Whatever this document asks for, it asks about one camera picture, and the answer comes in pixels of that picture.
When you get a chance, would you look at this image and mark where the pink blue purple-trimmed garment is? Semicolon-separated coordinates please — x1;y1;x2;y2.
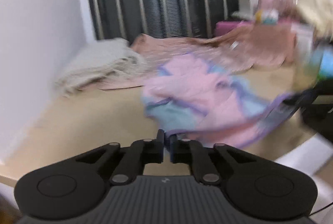
142;53;297;148

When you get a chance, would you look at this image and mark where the blue packet in plastic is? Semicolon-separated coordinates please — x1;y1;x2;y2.
309;44;332;81

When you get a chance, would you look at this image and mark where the pink quilted satin jacket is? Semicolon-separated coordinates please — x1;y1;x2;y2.
98;24;296;90

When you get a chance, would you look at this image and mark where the small plush toy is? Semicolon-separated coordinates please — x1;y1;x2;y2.
255;9;279;25

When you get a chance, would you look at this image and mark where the cream yellow fleece cloth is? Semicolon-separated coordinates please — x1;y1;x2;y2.
296;0;332;41

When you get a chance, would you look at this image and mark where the magenta pink box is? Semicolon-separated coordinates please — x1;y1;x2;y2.
215;21;244;36

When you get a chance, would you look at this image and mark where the white boxes stack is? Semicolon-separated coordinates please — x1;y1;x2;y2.
231;0;259;20

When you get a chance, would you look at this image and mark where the cream knitted fringed blanket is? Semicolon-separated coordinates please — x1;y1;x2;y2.
55;38;147;95

